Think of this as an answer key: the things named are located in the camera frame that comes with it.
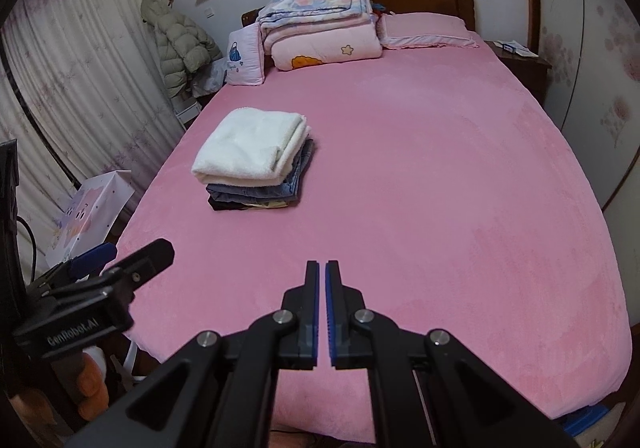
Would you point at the small blue box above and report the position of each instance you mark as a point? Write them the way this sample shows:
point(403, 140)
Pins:
point(509, 48)

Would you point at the dark wooden nightstand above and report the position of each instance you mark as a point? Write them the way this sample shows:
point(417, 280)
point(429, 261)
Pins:
point(525, 73)

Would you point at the green puffer jacket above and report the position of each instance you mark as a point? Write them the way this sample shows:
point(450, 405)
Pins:
point(182, 43)

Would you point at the person's left hand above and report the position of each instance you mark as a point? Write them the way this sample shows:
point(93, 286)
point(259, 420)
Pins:
point(92, 388)

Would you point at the white storage box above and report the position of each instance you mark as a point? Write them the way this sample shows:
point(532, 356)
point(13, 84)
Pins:
point(187, 113)

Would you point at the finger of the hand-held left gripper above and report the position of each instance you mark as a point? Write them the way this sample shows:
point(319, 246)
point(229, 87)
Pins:
point(145, 260)
point(92, 255)

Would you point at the folded pink quilt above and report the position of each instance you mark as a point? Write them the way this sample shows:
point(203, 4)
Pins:
point(330, 46)

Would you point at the black equipment stand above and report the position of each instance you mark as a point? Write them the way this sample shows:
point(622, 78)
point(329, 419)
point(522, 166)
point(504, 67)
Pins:
point(10, 228)

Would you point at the pink pillow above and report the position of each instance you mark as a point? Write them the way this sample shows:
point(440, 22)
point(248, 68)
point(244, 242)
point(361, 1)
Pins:
point(425, 31)

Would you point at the floral wardrobe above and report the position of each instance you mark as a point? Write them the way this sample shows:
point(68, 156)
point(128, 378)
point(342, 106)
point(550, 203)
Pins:
point(595, 53)

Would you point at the white papers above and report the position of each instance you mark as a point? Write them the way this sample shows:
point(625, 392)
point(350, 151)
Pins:
point(525, 51)

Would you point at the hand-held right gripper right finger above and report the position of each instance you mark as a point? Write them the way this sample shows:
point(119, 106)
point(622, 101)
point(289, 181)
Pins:
point(334, 308)

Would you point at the light printed cloth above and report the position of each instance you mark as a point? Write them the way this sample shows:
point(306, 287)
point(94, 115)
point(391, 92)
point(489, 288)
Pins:
point(207, 78)

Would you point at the white floral curtain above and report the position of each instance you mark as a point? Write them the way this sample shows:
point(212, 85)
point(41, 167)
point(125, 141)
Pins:
point(80, 78)

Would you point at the blue plastic box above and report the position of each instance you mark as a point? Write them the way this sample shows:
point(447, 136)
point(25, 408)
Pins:
point(585, 420)

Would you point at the pink bed with wooden headboard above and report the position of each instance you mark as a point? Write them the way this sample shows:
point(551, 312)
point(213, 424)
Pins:
point(425, 153)

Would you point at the white knit cardigan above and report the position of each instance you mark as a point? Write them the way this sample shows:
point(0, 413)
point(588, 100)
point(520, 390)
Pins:
point(250, 143)

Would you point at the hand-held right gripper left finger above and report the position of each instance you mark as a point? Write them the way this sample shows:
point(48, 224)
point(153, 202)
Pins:
point(310, 308)

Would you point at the folded dark garment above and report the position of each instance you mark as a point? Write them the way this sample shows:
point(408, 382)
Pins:
point(225, 203)

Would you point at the folded blue jeans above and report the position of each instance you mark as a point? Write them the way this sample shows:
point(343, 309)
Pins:
point(295, 173)

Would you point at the white printed gift bag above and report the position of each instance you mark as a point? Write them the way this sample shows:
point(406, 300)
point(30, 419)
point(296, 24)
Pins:
point(90, 213)

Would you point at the small pink cushion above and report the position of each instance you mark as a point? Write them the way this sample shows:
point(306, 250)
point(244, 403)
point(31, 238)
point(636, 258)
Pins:
point(245, 56)

